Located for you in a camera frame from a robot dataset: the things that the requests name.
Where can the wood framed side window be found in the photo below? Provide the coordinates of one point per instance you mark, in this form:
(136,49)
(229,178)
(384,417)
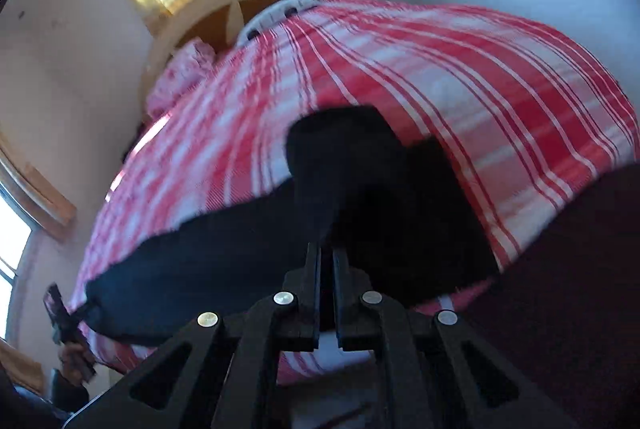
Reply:
(12,229)

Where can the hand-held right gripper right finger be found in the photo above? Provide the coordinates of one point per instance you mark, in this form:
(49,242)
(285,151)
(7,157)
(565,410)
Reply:
(344,304)

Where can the person's left forearm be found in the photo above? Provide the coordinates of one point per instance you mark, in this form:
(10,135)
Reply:
(70,391)

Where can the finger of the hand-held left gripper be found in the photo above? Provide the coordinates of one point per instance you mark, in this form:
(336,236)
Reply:
(77,315)

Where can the person's left hand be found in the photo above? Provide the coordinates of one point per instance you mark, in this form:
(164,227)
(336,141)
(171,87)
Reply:
(75,358)

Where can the white patterned pillow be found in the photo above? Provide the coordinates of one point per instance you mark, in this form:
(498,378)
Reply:
(280,11)

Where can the cream wooden headboard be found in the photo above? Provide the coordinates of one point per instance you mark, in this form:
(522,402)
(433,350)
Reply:
(200,6)

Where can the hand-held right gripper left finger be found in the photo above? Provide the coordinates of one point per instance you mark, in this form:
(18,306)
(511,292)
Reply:
(311,299)

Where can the pink ruffled pillow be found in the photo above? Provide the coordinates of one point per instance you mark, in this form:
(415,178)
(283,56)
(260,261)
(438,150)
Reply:
(182,69)

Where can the black pants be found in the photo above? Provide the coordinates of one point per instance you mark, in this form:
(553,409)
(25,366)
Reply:
(200,259)

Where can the red plaid bed blanket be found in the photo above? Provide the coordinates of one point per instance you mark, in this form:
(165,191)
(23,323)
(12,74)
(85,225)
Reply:
(400,74)

